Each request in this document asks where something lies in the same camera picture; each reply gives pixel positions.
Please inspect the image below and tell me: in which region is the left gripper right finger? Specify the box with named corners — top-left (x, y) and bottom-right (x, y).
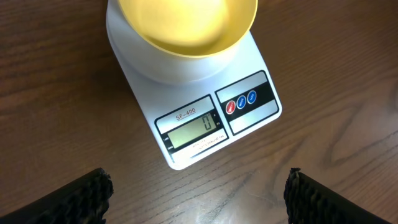
top-left (284, 168), bottom-right (389, 224)

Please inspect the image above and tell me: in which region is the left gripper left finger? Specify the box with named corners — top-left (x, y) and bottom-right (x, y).
top-left (1, 168), bottom-right (114, 224)

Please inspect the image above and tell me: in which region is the white digital kitchen scale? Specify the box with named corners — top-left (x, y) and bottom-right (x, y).
top-left (106, 1), bottom-right (282, 170)

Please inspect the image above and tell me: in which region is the yellow bowl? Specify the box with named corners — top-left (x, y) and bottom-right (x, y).
top-left (118, 0), bottom-right (259, 58)

